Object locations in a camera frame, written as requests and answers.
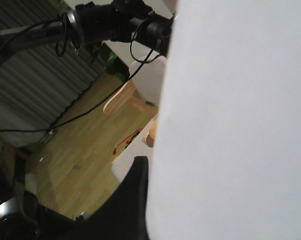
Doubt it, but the white paper sheet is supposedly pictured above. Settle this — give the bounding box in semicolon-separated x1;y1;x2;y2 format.
146;0;301;240

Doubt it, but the white chair wooden seat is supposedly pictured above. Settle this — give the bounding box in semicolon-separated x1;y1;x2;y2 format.
103;56;167;116

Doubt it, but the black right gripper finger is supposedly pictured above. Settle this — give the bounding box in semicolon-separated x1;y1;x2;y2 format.
39;156;149;240

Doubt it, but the green plant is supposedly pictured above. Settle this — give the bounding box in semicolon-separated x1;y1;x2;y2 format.
62;6;130;81

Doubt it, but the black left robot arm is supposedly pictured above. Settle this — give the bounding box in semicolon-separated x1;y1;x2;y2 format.
0;0;174;68

